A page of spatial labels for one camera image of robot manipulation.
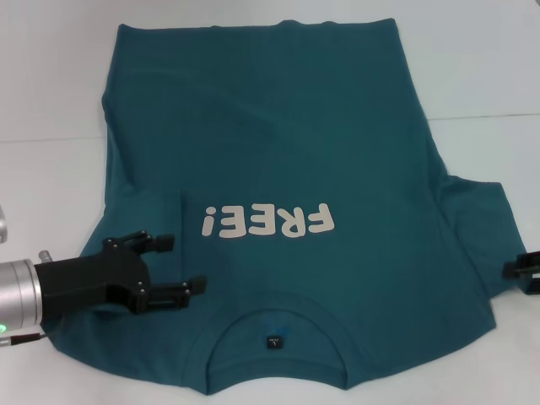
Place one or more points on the teal FREE! print T-shirt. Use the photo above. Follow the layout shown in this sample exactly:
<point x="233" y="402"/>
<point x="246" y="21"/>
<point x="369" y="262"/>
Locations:
<point x="295" y="126"/>

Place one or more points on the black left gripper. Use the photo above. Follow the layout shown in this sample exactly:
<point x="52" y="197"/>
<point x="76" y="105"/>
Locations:
<point x="93" y="280"/>

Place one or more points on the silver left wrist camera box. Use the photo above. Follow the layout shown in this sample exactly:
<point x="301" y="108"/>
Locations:
<point x="2" y="225"/>

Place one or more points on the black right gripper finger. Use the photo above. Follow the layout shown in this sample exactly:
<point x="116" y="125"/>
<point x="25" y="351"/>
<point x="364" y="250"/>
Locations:
<point x="512" y="269"/>
<point x="533" y="287"/>

